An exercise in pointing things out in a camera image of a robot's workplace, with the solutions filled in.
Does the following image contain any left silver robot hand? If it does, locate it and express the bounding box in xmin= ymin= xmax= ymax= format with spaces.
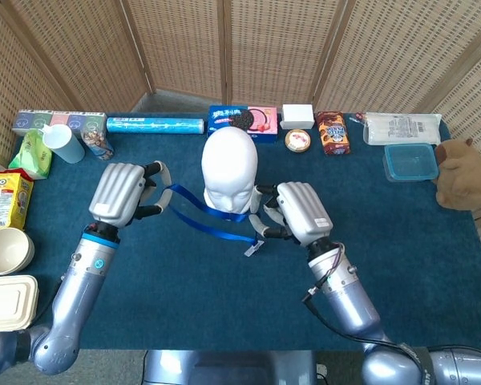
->
xmin=87 ymin=160 xmax=173 ymax=229

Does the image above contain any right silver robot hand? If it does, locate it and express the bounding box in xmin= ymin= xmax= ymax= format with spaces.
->
xmin=248 ymin=182 xmax=334 ymax=246

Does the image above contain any blue lanyard with badge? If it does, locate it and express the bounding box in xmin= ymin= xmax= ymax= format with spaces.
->
xmin=160 ymin=183 xmax=265 ymax=258

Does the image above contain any clear jar of biscuit sticks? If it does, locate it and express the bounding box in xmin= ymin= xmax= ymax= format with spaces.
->
xmin=81 ymin=127 xmax=115 ymax=161

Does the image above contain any light blue plastic cup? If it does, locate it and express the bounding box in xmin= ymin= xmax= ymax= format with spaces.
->
xmin=39 ymin=123 xmax=86 ymax=164

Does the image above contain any round tin with yellow lid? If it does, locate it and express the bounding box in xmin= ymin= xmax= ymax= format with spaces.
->
xmin=285 ymin=128 xmax=311 ymax=154

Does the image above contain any blue cling film roll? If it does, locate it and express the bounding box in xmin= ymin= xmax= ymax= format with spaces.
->
xmin=106 ymin=115 xmax=206 ymax=135

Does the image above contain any brown biscuit packet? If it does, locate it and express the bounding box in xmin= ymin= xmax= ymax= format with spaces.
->
xmin=316 ymin=111 xmax=351 ymax=156

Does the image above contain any white foam mannequin head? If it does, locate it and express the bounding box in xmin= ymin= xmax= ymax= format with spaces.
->
xmin=200 ymin=127 xmax=261 ymax=214

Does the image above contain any multicolour tissue box pack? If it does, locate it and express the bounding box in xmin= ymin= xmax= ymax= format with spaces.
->
xmin=11 ymin=110 xmax=108 ymax=138

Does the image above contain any green tissue packet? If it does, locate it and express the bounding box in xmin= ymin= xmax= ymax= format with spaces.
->
xmin=8 ymin=130 xmax=53 ymax=180

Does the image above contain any small white box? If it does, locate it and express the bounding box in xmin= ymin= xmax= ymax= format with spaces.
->
xmin=279 ymin=103 xmax=316 ymax=130

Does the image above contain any blue and pink Oreo box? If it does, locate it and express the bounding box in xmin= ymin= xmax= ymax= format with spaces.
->
xmin=207 ymin=104 xmax=279 ymax=144

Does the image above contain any yellow Lipo snack bag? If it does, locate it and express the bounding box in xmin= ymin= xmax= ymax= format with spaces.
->
xmin=0 ymin=168 xmax=34 ymax=233

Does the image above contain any clear container with blue lid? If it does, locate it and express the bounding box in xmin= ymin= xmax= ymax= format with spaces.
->
xmin=382 ymin=143 xmax=440 ymax=183

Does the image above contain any cream bowl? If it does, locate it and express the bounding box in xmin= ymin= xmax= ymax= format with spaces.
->
xmin=0 ymin=227 xmax=36 ymax=276

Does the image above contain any teal blue table cloth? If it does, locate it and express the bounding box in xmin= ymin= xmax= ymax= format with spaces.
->
xmin=0 ymin=111 xmax=481 ymax=352

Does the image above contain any clear packet of white goods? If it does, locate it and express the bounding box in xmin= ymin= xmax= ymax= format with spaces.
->
xmin=362 ymin=112 xmax=443 ymax=146

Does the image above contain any beige lidded lunch box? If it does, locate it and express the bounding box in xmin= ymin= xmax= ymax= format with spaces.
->
xmin=0 ymin=274 xmax=39 ymax=334

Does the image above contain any brown plush toy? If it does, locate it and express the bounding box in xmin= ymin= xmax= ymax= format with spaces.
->
xmin=431 ymin=138 xmax=481 ymax=213

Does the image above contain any bamboo folding screen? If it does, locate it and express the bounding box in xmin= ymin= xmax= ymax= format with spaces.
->
xmin=0 ymin=0 xmax=481 ymax=282

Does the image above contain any blue-grey robot torso base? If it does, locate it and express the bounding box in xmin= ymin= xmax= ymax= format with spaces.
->
xmin=142 ymin=350 xmax=318 ymax=385

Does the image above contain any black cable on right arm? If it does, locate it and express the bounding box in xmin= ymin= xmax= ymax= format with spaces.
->
xmin=301 ymin=287 xmax=394 ymax=347

